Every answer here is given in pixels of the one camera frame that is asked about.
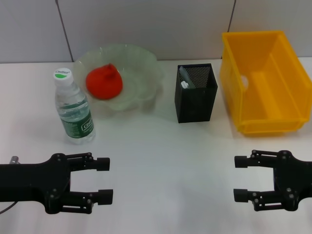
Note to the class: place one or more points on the yellow plastic bin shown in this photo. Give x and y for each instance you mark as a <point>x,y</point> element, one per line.
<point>268,97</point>

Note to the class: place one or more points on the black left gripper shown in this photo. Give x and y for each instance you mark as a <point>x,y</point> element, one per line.
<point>31,182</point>

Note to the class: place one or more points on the mint green utility knife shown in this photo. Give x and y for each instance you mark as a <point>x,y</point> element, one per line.
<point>184,85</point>

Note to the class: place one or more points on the clear green-label water bottle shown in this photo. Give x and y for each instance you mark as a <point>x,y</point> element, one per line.
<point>75,117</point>

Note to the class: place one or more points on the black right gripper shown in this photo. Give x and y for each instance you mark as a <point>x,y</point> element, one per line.
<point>292,178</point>

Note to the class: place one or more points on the orange fruit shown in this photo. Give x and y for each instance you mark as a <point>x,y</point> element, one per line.
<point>102,83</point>

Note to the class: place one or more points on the grey marker pen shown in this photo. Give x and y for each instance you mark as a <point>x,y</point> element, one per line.
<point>186,76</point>

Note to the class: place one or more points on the translucent green fruit bowl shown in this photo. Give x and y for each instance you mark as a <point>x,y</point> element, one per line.
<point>143,73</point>

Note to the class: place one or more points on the left gripper metal pin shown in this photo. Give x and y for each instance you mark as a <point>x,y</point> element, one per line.
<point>14,160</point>

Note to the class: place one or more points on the black mesh pen holder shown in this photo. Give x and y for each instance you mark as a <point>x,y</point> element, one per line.
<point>195,107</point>

